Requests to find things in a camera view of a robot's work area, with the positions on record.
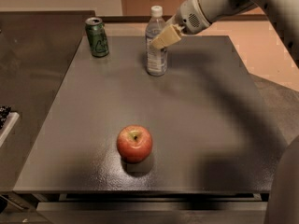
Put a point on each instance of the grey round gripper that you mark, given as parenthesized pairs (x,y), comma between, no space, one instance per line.
(189,20)

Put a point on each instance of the green soda can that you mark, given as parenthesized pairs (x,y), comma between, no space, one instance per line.
(96,34)

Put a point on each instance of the red apple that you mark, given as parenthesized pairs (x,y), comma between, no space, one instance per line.
(134,143)

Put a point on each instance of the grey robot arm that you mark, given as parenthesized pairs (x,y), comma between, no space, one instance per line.
(283,15)

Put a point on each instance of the clear blue plastic water bottle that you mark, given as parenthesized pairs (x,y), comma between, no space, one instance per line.
(156,58)

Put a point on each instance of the dark side counter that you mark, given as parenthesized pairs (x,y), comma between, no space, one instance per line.
(37,48)

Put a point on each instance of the keyboard on white tray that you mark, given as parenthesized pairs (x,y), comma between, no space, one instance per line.
(8,120)

